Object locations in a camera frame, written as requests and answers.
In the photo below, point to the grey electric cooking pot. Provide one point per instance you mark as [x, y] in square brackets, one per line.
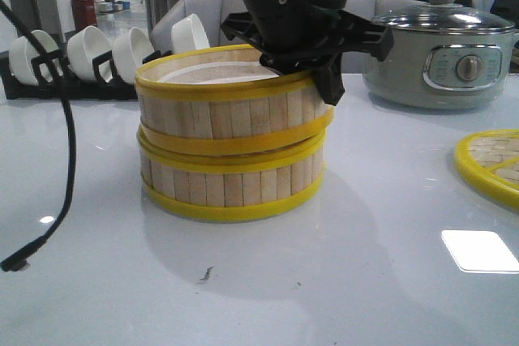
[435, 70]

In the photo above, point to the middle grey chair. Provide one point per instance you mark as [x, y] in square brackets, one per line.
[355, 62]

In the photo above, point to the bamboo steamer basket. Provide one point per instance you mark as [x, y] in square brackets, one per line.
[232, 189]
[228, 118]

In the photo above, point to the left grey chair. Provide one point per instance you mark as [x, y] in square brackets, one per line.
[211, 13]

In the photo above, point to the woven bamboo steamer lid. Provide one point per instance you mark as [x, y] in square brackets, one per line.
[488, 162]

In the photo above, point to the glass pot lid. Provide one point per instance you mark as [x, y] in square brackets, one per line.
[445, 16]

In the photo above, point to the red bin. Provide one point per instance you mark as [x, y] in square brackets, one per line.
[84, 14]

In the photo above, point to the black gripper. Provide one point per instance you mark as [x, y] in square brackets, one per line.
[292, 42]

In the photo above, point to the white bowl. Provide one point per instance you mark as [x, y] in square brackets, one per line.
[188, 34]
[21, 52]
[83, 47]
[129, 50]

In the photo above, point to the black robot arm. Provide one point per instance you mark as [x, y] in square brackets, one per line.
[265, 8]

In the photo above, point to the black bowl rack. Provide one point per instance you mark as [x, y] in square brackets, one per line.
[108, 84]

